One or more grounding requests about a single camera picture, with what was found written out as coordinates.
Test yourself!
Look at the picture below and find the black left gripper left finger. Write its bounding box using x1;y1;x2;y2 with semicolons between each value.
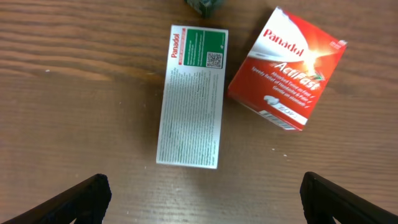
3;174;112;224

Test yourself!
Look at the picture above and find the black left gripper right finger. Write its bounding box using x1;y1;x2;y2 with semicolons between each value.
300;172;397;224

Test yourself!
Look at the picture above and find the red Panadol box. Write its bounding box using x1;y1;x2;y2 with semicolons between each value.
228;7;347;131

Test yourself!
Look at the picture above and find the white and green box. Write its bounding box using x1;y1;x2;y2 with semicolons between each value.
156;25;228;169

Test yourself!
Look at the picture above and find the dark green square box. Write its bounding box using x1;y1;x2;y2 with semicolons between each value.
185;0;224;19

